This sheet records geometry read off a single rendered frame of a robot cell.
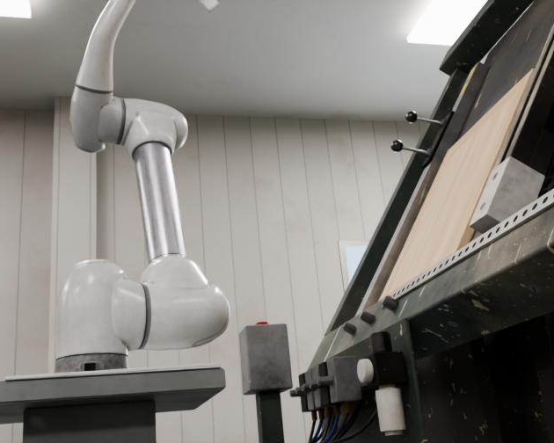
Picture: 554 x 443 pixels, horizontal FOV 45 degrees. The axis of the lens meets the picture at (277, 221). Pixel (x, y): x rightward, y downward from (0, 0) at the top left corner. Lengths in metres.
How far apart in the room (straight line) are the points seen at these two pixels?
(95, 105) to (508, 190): 1.13
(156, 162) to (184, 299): 0.44
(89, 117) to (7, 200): 3.41
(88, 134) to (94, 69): 0.18
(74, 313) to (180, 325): 0.23
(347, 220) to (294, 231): 0.47
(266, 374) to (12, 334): 3.30
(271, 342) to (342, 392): 0.51
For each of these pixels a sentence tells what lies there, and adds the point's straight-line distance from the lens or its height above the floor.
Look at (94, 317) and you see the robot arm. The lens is 1.48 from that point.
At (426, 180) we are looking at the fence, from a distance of 1.98.
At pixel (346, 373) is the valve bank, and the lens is 1.43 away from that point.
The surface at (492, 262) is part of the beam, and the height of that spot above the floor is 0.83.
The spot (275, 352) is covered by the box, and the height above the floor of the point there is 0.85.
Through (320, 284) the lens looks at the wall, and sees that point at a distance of 5.25.
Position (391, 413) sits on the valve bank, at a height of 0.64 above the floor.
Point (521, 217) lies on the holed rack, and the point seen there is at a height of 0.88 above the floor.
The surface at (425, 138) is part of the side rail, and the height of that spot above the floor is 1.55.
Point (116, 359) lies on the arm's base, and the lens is 1.49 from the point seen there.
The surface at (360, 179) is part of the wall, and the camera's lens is 5.67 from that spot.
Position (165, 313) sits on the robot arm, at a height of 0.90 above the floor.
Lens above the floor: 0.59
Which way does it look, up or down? 19 degrees up
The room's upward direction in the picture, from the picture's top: 5 degrees counter-clockwise
